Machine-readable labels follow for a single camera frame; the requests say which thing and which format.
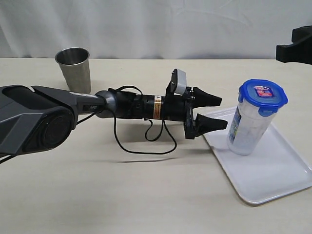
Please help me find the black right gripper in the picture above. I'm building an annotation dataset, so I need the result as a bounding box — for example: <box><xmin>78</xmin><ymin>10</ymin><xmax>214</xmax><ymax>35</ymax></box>
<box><xmin>275</xmin><ymin>25</ymin><xmax>312</xmax><ymax>65</ymax></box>

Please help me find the clear tall plastic container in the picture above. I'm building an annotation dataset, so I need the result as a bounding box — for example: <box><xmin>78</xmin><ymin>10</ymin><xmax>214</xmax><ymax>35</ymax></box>
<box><xmin>227</xmin><ymin>99</ymin><xmax>277</xmax><ymax>156</ymax></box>

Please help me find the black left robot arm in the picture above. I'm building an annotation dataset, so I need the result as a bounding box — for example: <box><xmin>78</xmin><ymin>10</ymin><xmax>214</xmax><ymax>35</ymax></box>
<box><xmin>0</xmin><ymin>85</ymin><xmax>228</xmax><ymax>162</ymax></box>

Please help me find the white fabric backdrop curtain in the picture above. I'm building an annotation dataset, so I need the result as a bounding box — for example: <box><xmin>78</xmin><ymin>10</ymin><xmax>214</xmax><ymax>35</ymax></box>
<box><xmin>0</xmin><ymin>0</ymin><xmax>312</xmax><ymax>59</ymax></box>

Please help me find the white rectangular plastic tray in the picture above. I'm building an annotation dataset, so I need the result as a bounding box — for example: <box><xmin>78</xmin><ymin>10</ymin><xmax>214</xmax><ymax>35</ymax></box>
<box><xmin>202</xmin><ymin>107</ymin><xmax>312</xmax><ymax>207</ymax></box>

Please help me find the blue plastic snap lid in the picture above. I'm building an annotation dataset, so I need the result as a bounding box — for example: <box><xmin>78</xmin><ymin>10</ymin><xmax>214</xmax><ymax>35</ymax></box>
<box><xmin>238</xmin><ymin>79</ymin><xmax>288</xmax><ymax>117</ymax></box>

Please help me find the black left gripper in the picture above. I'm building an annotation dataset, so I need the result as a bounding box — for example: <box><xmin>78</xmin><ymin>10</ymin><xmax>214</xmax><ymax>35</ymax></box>
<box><xmin>161</xmin><ymin>86</ymin><xmax>228</xmax><ymax>139</ymax></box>

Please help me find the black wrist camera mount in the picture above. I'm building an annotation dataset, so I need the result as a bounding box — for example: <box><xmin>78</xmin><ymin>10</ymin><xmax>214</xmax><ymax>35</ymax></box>
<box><xmin>166</xmin><ymin>68</ymin><xmax>187</xmax><ymax>95</ymax></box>

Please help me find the stainless steel cup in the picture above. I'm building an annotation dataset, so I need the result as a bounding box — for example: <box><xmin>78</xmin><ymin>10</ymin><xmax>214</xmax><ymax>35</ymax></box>
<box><xmin>55</xmin><ymin>47</ymin><xmax>91</xmax><ymax>94</ymax></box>

